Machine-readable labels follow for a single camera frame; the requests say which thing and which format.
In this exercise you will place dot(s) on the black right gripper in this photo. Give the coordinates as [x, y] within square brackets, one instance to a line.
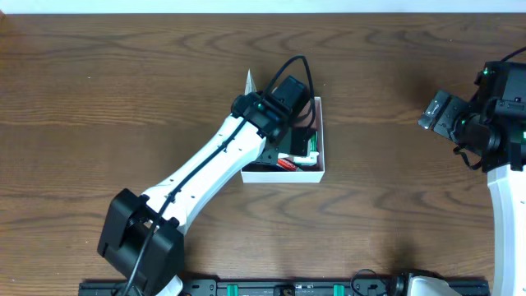
[442, 116]

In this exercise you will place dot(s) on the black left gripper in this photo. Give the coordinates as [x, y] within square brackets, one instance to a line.
[294, 142]

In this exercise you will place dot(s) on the teal toothpaste tube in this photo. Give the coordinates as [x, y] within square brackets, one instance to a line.
[288, 165]

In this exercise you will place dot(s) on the green white soap bar pack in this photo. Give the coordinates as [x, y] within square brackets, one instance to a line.
[302, 152]

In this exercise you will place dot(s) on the white box with pink interior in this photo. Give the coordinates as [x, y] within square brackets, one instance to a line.
[308, 175]

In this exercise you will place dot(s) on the white cosmetic tube gold cap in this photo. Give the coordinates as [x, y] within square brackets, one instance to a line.
[250, 85]

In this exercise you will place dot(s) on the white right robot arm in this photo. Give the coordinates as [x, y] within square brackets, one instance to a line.
[507, 189]

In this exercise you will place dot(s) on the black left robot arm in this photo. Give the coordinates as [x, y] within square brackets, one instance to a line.
[143, 235]

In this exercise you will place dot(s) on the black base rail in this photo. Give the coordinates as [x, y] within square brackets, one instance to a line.
[364, 286]

